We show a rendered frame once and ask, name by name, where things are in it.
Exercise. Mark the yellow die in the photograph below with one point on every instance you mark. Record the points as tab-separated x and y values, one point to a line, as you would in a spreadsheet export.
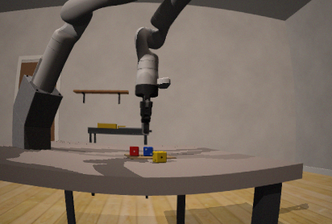
159	156

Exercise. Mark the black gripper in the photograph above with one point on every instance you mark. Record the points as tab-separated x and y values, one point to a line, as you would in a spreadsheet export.
146	91

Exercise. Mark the tan square mat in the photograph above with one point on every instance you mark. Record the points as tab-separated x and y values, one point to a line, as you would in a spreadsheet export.
142	157

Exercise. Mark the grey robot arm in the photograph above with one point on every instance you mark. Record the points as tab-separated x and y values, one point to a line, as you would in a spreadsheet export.
77	15

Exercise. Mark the red die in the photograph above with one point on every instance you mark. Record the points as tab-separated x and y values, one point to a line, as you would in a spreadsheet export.
134	151

